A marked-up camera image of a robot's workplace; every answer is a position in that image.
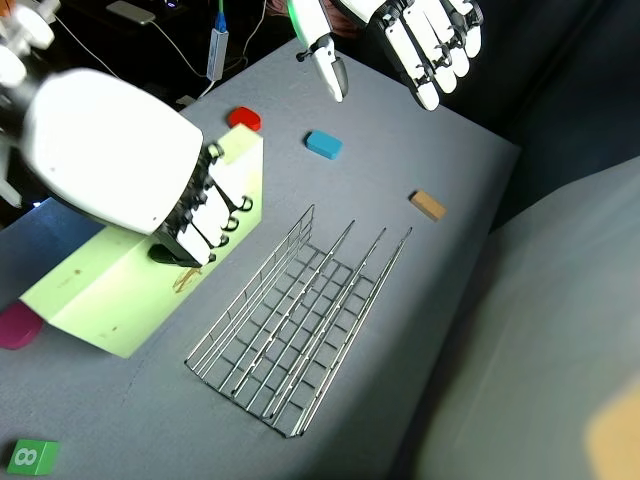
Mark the red block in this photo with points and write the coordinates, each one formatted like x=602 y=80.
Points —
x=245 y=119

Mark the wooden block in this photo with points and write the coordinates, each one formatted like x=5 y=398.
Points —
x=428 y=205

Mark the pale green book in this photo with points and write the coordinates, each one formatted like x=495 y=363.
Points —
x=115 y=300

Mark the silver flat device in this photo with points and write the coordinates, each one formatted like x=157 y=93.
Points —
x=131 y=12

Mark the grey table cloth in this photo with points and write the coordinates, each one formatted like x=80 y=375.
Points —
x=400 y=165

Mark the blue block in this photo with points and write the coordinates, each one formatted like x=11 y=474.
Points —
x=324 y=145

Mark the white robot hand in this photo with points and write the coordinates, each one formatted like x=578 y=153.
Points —
x=430 y=45
x=110 y=150

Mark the green number cube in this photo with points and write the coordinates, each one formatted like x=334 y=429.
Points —
x=32 y=457

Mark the magenta block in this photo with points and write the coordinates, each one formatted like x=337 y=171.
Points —
x=17 y=327

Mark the white usb adapter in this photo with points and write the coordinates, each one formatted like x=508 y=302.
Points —
x=218 y=55

